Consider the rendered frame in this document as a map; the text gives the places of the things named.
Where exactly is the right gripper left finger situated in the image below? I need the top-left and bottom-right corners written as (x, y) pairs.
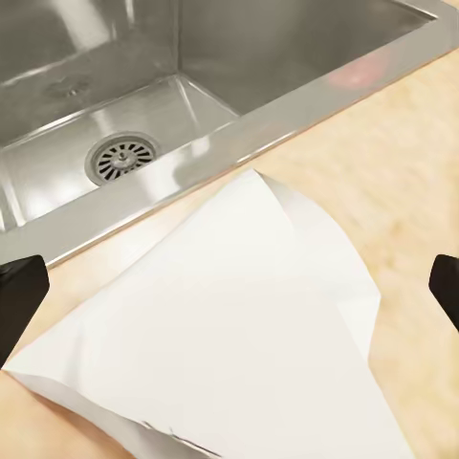
top-left (0, 254), bottom-right (50, 369)

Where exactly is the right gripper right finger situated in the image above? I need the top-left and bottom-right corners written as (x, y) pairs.
top-left (428, 253), bottom-right (459, 332)

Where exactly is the paper coffee filter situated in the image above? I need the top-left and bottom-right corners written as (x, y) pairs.
top-left (2, 166), bottom-right (414, 459)

